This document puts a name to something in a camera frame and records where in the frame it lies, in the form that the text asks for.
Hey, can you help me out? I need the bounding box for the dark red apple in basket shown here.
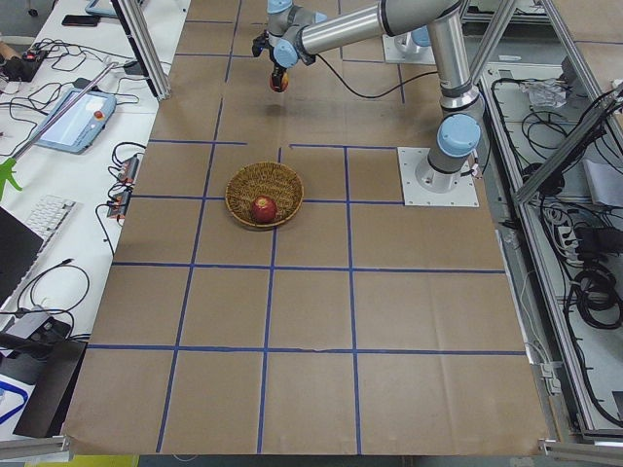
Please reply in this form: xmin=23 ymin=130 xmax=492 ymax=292
xmin=250 ymin=196 xmax=277 ymax=225

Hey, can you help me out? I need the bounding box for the white keyboard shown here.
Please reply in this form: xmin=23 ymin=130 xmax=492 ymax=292
xmin=24 ymin=195 xmax=77 ymax=247

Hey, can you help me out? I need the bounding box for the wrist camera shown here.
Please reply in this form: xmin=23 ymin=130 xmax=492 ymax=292
xmin=251 ymin=30 xmax=270 ymax=57

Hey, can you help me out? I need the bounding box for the black box lower left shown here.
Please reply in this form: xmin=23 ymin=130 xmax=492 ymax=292
xmin=13 ymin=341 xmax=87 ymax=438

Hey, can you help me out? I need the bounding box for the black smartphone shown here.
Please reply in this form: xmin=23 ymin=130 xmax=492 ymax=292
xmin=61 ymin=15 xmax=100 ymax=27

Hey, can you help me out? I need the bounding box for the orange usb hub upper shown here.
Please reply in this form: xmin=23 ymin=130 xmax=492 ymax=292
xmin=117 ymin=155 xmax=140 ymax=184

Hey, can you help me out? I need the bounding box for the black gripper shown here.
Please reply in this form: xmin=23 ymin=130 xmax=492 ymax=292
xmin=271 ymin=57 xmax=287 ymax=90

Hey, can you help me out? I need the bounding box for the grey dock adapter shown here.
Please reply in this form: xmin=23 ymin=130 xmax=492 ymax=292
xmin=4 ymin=311 xmax=70 ymax=339

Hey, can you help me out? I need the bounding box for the black laptop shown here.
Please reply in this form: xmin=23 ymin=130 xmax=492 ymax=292
xmin=0 ymin=208 xmax=43 ymax=305

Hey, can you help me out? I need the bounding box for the red yellow apple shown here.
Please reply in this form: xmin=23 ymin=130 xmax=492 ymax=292
xmin=269 ymin=72 xmax=289 ymax=92

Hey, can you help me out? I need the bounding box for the green hand pointer stick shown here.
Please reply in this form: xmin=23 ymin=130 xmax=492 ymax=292
xmin=1 ymin=61 xmax=119 ymax=194

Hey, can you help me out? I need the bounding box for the black cable bundle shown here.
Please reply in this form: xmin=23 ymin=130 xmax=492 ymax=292
xmin=564 ymin=262 xmax=623 ymax=332

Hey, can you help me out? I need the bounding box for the white power strip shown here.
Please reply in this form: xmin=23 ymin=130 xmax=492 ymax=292
xmin=554 ymin=220 xmax=581 ymax=267

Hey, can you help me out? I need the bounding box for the orange usb hub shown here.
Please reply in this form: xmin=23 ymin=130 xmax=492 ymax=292
xmin=107 ymin=190 xmax=131 ymax=221
xmin=117 ymin=155 xmax=140 ymax=184

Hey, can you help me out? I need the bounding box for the aluminium frame post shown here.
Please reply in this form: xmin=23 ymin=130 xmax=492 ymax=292
xmin=112 ymin=0 xmax=171 ymax=101

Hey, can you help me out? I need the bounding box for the teach pendant tablet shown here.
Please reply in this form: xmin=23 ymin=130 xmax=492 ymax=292
xmin=36 ymin=91 xmax=117 ymax=154

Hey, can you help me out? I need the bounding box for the orange usb hub lower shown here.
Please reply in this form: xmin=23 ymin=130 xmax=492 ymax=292
xmin=107 ymin=190 xmax=131 ymax=221

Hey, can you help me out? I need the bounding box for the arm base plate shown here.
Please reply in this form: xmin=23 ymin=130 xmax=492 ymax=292
xmin=397 ymin=147 xmax=479 ymax=208
xmin=383 ymin=28 xmax=435 ymax=65

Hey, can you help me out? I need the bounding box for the woven wicker basket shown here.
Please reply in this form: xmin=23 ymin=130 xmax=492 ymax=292
xmin=225 ymin=162 xmax=304 ymax=230

